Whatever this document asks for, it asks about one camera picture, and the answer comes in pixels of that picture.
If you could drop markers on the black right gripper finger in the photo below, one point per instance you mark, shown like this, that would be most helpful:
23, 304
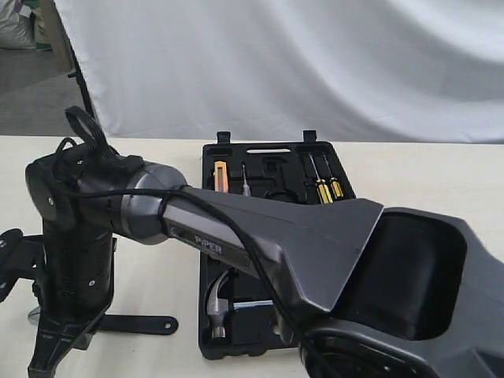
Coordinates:
70, 334
44, 359

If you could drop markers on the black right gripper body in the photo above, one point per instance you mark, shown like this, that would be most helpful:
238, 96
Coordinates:
79, 271

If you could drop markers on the black handled adjustable wrench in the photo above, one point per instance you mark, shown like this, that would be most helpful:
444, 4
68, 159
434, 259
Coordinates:
135, 324

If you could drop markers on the steel claw hammer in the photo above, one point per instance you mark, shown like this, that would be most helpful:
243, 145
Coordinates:
218, 308

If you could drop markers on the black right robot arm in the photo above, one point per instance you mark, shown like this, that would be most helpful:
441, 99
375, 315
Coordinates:
366, 291

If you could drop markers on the black plastic tool case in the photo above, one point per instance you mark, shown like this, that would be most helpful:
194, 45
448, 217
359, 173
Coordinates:
277, 171

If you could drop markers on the orange utility knife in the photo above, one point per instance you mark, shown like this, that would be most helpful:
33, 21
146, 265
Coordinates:
220, 175

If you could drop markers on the clear voltage tester screwdriver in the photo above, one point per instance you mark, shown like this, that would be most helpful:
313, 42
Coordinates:
246, 186

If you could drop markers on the black backdrop stand pole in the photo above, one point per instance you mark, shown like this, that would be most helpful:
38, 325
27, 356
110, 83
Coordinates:
77, 75

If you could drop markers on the green printed bag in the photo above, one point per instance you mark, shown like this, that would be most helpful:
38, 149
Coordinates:
42, 40

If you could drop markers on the beige corrugated partition panel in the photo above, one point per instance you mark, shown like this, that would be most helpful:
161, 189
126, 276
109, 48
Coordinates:
57, 36

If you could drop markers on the white woven sack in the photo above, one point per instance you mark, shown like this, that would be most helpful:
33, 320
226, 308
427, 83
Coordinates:
16, 26

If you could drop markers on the long yellow black screwdriver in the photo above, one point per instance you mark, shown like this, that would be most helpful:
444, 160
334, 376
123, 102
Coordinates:
322, 188

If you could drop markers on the short yellow black screwdriver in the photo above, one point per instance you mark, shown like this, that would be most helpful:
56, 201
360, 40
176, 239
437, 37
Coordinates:
334, 182

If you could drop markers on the white backdrop cloth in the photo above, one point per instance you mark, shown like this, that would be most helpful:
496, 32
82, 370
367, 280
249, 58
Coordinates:
420, 71

